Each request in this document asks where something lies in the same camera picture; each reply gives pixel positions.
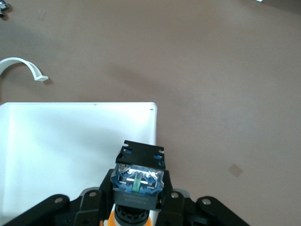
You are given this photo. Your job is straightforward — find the yellow push button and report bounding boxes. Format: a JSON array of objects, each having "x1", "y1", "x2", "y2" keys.
[{"x1": 101, "y1": 140, "x2": 166, "y2": 226}]

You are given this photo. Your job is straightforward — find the white curved plastic bracket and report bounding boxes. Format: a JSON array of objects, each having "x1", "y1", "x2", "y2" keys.
[{"x1": 0, "y1": 57, "x2": 49, "y2": 82}]

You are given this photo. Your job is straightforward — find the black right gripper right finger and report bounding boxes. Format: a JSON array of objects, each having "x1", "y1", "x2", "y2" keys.
[{"x1": 155, "y1": 170, "x2": 196, "y2": 226}]

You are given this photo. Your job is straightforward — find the small blue electronic component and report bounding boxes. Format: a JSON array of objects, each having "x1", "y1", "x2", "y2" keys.
[{"x1": 0, "y1": 0, "x2": 10, "y2": 18}]

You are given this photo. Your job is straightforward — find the white plastic drawer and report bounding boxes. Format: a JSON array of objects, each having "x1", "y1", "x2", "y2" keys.
[{"x1": 0, "y1": 102, "x2": 158, "y2": 214}]

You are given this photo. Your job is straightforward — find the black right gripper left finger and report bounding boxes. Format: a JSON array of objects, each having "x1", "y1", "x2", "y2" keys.
[{"x1": 75, "y1": 169, "x2": 118, "y2": 226}]

